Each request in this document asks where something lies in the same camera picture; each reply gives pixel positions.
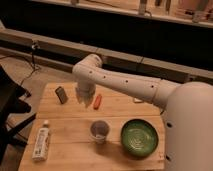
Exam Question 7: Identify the white tube with cap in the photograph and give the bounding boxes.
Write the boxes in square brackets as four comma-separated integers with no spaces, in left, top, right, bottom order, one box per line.
[32,120,50,161]

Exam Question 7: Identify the green ceramic bowl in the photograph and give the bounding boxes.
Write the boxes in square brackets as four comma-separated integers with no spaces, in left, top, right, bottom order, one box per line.
[120,119,159,158]

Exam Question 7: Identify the orange carrot toy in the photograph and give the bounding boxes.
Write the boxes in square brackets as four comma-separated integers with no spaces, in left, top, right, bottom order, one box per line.
[93,94,102,110]

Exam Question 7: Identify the white paper cup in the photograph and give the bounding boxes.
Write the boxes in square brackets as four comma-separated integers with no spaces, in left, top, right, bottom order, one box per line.
[90,120,110,144]

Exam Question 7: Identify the black cable on floor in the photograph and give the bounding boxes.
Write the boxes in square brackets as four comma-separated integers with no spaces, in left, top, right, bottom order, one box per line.
[0,41,43,88]

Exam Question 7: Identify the black chair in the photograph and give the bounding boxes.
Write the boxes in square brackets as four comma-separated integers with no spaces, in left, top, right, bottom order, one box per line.
[0,65,36,164]

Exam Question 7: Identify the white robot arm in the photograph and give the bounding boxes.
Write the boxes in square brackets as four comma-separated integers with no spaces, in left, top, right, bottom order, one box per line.
[72,54,213,171]

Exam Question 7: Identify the dark grey eraser block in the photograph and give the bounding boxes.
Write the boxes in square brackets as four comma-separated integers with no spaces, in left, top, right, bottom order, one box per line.
[55,86,68,104]

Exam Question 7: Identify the white rectangular sponge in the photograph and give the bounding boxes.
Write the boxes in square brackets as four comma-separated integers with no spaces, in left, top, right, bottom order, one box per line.
[133,98,144,103]

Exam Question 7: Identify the cream tapered end effector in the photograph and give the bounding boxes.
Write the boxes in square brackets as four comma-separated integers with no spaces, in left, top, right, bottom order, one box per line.
[76,88,95,107]

